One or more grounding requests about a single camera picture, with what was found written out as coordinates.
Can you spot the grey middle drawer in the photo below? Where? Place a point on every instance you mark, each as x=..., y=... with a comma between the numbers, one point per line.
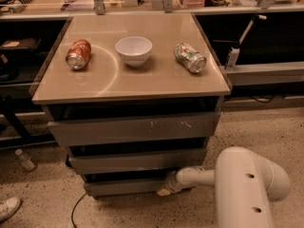
x=137, y=161

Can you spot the orange soda can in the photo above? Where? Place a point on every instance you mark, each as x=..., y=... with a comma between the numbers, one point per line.
x=78, y=54

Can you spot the grey top drawer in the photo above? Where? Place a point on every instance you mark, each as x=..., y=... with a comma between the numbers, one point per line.
x=134, y=129

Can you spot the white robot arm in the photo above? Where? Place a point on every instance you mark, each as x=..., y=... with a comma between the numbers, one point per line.
x=245, y=185

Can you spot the black box on shelf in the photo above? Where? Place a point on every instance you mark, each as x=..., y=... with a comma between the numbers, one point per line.
x=26, y=44

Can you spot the white sneaker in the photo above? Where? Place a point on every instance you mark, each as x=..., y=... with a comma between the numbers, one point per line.
x=9, y=207

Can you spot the silver green soda can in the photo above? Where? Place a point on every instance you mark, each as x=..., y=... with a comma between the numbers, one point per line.
x=191, y=59

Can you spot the white glue bottle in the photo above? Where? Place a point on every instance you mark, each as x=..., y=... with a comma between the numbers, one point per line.
x=232, y=58

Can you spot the white handled tool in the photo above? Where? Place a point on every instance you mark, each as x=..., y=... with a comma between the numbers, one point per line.
x=254, y=18

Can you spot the clear plastic water bottle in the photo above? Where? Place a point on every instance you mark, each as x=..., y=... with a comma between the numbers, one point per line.
x=25, y=160

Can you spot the grey bottom drawer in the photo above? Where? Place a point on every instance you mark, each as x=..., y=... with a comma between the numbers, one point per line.
x=123, y=187

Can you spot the grey drawer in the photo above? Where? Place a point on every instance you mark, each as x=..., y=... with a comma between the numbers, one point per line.
x=134, y=129
x=123, y=187
x=137, y=161

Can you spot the white bowl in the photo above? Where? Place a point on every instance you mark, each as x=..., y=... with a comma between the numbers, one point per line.
x=134, y=50

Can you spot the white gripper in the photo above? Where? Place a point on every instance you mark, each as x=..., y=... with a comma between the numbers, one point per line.
x=173, y=182

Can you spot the grey drawer cabinet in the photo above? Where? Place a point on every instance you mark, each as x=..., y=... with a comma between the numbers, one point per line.
x=108, y=88

